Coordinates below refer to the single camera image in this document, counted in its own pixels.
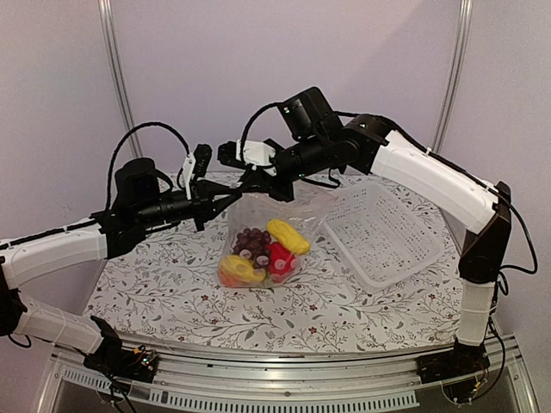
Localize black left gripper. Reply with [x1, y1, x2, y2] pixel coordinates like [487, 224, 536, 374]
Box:
[134, 179, 242, 231]

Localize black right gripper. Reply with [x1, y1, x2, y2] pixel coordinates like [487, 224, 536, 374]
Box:
[239, 132, 331, 200]

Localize purple toy grapes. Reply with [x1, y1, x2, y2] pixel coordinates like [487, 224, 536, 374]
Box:
[232, 227, 272, 268]

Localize clear zip top bag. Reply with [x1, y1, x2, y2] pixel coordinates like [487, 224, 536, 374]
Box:
[218, 182, 337, 288]

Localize orange toy pumpkin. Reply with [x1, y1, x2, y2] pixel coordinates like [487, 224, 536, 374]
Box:
[219, 271, 248, 288]

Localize red toy bell pepper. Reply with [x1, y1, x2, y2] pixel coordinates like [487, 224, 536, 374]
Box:
[268, 242, 300, 284]

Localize white plastic basket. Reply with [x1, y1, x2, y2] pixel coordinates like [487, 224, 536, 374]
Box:
[323, 182, 444, 292]

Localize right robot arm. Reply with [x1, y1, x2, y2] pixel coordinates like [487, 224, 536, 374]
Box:
[233, 87, 512, 375]

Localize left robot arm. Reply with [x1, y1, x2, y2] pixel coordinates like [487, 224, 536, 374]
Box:
[1, 157, 241, 373]

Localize floral patterned table mat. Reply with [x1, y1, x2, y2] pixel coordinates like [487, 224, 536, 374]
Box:
[84, 182, 461, 353]

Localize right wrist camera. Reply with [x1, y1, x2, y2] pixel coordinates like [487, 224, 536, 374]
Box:
[217, 141, 276, 176]

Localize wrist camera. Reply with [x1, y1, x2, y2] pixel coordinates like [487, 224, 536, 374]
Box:
[217, 141, 276, 176]
[176, 144, 213, 199]

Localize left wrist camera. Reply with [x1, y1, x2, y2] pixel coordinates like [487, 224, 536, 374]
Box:
[176, 144, 213, 199]

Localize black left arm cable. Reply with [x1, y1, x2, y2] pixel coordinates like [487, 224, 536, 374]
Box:
[105, 121, 194, 212]

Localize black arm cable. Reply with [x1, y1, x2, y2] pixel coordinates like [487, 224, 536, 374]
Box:
[238, 102, 539, 276]
[105, 121, 194, 212]

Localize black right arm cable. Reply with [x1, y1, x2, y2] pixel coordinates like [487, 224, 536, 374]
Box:
[238, 102, 539, 276]

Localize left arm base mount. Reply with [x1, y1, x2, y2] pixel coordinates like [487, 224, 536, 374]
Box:
[84, 316, 159, 383]

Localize left aluminium frame post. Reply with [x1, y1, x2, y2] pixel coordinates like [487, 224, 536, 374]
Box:
[97, 0, 134, 131]

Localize aluminium frame post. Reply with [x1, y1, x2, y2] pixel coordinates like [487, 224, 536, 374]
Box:
[432, 0, 474, 153]
[97, 0, 134, 131]

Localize aluminium front rail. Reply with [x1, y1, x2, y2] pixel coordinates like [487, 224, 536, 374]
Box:
[37, 335, 541, 412]

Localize right aluminium frame post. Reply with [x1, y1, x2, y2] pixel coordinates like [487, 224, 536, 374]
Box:
[432, 0, 474, 153]

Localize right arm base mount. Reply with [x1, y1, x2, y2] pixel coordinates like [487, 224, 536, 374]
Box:
[416, 340, 490, 384]

